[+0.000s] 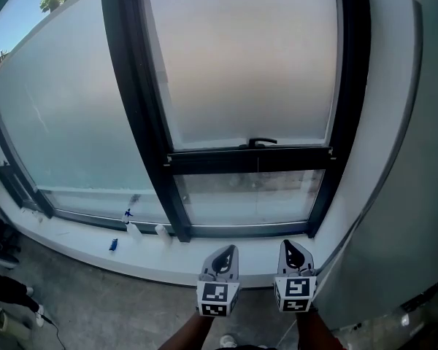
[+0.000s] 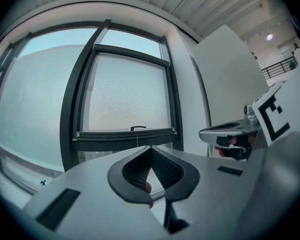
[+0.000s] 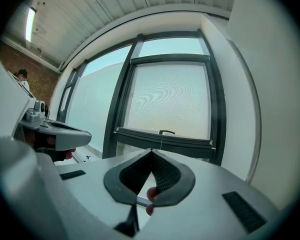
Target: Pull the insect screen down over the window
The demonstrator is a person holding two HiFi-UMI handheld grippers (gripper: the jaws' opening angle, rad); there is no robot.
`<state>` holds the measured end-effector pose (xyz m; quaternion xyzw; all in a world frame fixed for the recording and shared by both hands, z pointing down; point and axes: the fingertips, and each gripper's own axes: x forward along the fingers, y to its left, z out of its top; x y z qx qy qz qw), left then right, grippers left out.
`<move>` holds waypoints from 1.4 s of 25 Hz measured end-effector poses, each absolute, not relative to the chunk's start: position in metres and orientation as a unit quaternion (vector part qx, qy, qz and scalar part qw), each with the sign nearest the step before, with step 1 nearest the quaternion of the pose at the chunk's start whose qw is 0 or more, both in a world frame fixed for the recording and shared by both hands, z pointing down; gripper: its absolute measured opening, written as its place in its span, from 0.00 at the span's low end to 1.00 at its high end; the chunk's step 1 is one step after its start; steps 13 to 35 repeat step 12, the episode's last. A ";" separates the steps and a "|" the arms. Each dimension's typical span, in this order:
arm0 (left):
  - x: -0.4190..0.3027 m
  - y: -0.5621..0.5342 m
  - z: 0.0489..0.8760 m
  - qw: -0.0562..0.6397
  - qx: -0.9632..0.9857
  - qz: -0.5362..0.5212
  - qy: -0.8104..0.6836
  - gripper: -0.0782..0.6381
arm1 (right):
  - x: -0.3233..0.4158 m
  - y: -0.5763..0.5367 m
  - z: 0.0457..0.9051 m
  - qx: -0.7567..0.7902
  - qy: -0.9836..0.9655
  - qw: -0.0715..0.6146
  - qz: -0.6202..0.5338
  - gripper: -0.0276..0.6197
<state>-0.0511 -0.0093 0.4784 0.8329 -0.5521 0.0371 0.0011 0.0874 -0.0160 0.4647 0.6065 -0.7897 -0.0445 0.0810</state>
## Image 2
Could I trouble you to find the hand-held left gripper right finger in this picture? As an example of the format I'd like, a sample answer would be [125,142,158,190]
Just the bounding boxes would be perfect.
[151,145,262,240]

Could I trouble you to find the black aluminium window frame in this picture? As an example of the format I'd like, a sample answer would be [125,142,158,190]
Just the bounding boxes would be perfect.
[0,18,212,195]

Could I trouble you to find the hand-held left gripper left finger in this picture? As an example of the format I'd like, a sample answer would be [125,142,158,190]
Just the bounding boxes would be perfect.
[22,145,170,240]

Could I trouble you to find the frosted hinged window sash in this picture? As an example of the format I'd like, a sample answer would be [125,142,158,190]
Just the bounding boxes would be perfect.
[77,51,177,135]

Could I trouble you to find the large frosted glass pane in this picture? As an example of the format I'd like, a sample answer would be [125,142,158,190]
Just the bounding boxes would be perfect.
[0,28,98,172]

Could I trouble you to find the black metal railing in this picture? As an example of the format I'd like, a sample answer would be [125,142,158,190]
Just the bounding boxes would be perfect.
[261,55,300,80]

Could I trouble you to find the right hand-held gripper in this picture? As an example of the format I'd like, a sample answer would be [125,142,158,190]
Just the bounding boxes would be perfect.
[198,80,291,162]

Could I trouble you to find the clear low glass pane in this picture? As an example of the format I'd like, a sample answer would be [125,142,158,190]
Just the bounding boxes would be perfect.
[76,149,121,165]

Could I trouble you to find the person's right hand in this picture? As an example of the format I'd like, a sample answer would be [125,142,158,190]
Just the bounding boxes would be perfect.
[213,145,228,158]

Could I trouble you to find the person's left hand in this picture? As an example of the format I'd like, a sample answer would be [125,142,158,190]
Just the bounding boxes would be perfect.
[144,180,155,209]

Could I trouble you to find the white partition board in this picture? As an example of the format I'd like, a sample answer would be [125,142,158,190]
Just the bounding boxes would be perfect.
[189,23,270,157]

